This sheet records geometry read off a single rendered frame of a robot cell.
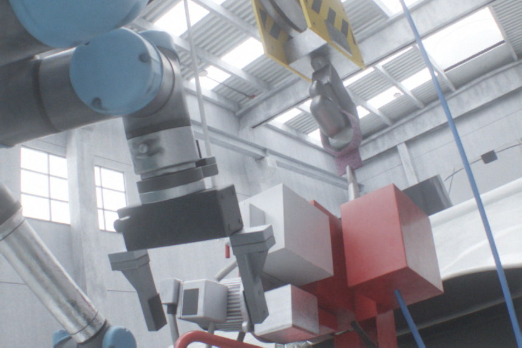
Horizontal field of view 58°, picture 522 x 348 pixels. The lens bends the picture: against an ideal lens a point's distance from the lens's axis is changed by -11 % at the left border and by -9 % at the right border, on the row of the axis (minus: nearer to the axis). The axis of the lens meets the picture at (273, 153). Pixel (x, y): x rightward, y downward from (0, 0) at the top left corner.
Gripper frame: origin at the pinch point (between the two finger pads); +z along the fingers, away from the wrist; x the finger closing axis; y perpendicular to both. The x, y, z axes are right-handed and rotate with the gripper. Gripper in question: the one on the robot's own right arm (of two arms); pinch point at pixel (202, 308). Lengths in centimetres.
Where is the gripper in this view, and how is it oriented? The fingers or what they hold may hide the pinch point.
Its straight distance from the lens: 60.2
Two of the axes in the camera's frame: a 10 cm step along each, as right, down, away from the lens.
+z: 2.2, 9.8, 0.2
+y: -2.9, 0.8, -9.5
